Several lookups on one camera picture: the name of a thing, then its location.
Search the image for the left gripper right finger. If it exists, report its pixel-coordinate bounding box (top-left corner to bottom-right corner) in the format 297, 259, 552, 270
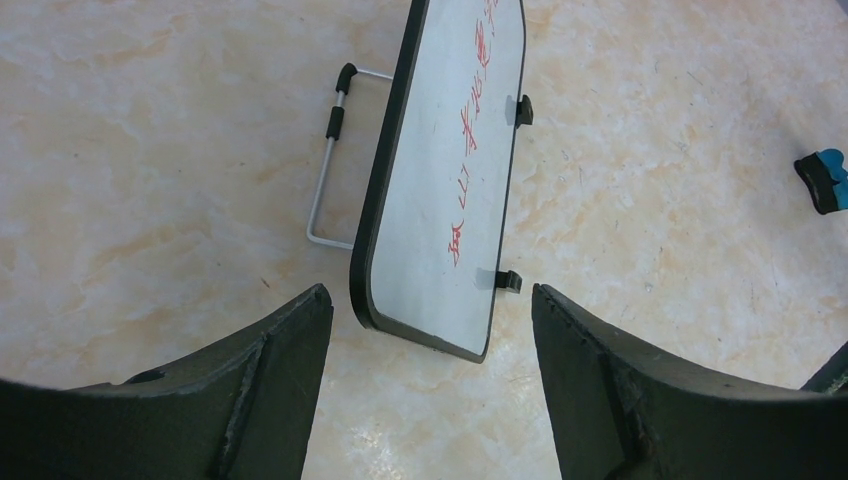
532, 284, 847, 479

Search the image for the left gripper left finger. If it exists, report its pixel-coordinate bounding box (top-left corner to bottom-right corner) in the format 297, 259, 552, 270
1, 284, 334, 479

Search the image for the white whiteboard black frame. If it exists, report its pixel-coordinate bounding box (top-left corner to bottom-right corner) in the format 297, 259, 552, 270
347, 1, 534, 363

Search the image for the blue black whiteboard eraser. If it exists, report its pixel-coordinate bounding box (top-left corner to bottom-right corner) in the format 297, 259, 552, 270
793, 148, 847, 215

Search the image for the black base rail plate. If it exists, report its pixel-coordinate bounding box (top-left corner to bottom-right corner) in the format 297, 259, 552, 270
801, 343, 848, 395

